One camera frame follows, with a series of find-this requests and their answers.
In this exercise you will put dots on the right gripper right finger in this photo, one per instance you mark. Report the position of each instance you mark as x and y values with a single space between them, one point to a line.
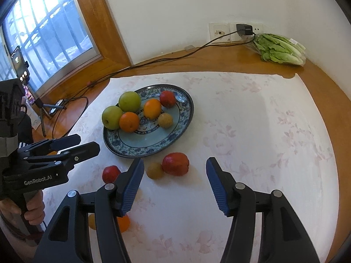
283 236

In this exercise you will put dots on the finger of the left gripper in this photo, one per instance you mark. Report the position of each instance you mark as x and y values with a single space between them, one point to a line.
56 143
68 157

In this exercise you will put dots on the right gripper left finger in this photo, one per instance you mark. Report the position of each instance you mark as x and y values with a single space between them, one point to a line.
66 238

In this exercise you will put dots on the yellow-brown longan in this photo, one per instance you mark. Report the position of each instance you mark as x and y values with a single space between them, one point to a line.
91 221

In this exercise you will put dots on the small red apple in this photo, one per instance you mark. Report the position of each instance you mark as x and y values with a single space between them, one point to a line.
110 174
167 99

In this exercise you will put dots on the orange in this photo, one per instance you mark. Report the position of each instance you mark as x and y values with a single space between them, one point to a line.
152 109
129 122
123 223

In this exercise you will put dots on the brown longan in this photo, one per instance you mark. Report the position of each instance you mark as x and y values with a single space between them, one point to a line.
165 120
155 171

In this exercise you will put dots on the large red apple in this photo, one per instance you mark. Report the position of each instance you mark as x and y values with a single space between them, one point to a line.
176 164

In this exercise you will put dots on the person's left hand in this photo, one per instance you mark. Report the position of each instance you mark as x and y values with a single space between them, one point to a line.
35 210

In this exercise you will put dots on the green apple front left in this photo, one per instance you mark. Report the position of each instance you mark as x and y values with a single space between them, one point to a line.
111 117

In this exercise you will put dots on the green apple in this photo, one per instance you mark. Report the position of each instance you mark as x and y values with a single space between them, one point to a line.
129 101
111 117

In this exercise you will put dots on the phone on tripod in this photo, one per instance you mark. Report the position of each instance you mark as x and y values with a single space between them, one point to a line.
21 68

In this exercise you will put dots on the green apple rear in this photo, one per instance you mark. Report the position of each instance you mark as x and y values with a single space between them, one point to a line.
129 101

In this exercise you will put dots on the blue patterned ceramic plate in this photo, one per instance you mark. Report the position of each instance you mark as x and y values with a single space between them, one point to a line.
150 138

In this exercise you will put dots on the white floral tablecloth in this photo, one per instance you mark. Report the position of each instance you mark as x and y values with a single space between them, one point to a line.
264 129

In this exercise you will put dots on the brown longan on plate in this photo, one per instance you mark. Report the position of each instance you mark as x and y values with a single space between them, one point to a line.
165 120

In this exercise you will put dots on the window with metal bars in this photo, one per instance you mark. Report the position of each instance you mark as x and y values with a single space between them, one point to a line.
52 35

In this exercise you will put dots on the bagged green lettuce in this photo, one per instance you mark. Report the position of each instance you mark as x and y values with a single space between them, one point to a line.
278 49

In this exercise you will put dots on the black power adapter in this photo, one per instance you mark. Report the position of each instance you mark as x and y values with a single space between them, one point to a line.
244 29

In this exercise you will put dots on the wooden window frame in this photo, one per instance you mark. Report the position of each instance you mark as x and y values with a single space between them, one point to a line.
111 57

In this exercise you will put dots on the small grey wall clip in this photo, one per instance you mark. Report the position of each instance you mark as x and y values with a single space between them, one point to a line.
190 47

